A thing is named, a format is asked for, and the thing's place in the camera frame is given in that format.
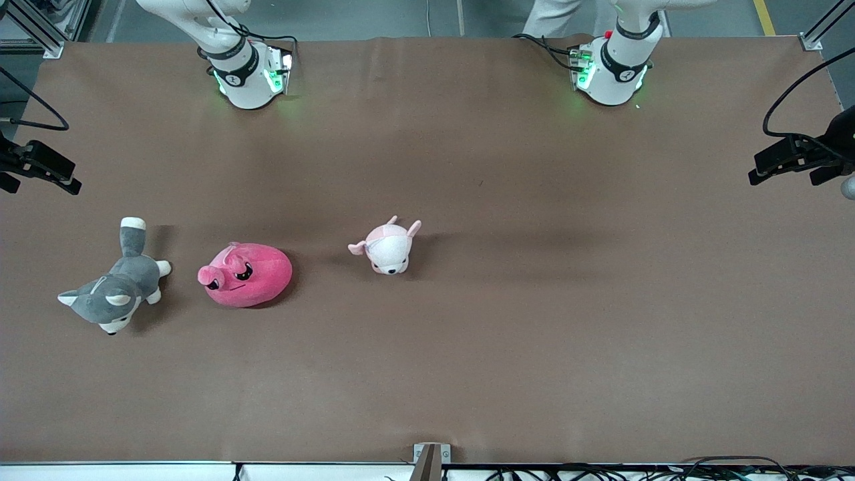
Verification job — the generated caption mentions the black left arm base cable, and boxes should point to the black left arm base cable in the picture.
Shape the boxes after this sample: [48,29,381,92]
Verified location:
[512,33,583,71]

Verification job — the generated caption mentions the grey white husky plush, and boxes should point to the grey white husky plush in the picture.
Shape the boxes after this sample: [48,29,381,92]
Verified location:
[57,217,172,336]

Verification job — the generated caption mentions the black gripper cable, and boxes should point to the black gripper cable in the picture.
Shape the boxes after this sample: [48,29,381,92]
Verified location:
[0,65,70,132]
[762,45,855,139]

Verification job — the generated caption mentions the person white trousers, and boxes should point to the person white trousers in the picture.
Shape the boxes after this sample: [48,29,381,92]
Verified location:
[522,0,617,39]

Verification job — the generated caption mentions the aluminium frame post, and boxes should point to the aluminium frame post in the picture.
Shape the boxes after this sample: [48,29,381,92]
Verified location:
[0,0,88,59]
[800,0,855,51]

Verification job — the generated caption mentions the black right arm base cable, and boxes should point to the black right arm base cable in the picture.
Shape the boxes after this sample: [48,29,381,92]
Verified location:
[199,0,299,67]

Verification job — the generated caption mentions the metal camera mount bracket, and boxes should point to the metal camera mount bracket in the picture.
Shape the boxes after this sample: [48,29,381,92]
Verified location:
[410,443,452,481]

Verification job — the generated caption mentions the light pink plush puppy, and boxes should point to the light pink plush puppy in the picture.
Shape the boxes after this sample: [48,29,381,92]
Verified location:
[347,215,423,276]

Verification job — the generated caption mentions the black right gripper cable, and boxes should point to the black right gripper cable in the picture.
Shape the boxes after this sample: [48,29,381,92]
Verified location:
[0,65,70,132]

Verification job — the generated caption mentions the black cable bundle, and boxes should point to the black cable bundle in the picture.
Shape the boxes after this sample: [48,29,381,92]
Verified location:
[488,456,855,481]

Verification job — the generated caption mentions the round pink plush toy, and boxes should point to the round pink plush toy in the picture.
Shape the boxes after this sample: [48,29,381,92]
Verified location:
[197,242,293,309]

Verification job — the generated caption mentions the brown table cover sheet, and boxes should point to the brown table cover sheet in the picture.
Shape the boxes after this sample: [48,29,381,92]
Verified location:
[0,35,855,465]

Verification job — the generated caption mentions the black arm base cable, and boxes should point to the black arm base cable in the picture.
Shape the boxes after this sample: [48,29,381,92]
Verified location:
[512,33,583,71]
[199,0,299,67]

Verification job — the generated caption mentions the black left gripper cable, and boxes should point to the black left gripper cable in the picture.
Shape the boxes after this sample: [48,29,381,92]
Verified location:
[762,45,855,139]

